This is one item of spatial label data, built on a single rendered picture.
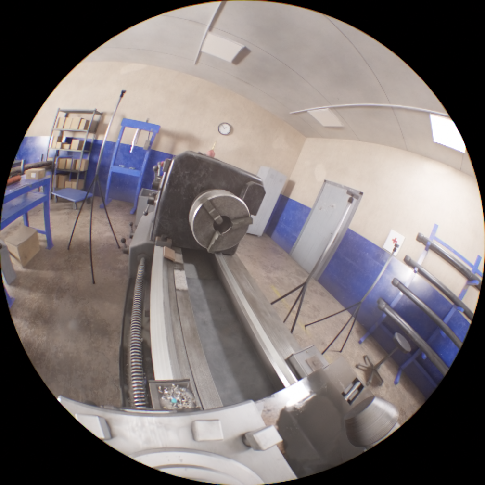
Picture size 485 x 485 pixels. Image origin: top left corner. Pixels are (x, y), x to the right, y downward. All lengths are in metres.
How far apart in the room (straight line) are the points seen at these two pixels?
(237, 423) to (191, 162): 0.82
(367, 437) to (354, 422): 0.04
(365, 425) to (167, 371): 0.42
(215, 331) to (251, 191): 0.67
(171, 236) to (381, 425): 0.97
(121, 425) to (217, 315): 0.68
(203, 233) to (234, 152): 3.78
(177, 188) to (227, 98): 3.89
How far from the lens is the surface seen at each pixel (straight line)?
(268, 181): 4.23
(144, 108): 4.36
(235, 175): 0.85
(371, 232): 3.45
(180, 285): 0.68
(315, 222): 4.04
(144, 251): 0.98
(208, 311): 0.77
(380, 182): 3.73
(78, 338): 1.55
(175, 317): 0.57
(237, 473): 0.15
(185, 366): 0.49
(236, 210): 0.67
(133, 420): 0.15
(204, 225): 0.65
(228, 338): 0.71
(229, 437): 0.16
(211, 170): 0.82
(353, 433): 0.32
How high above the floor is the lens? 1.28
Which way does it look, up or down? 20 degrees down
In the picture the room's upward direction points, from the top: 23 degrees clockwise
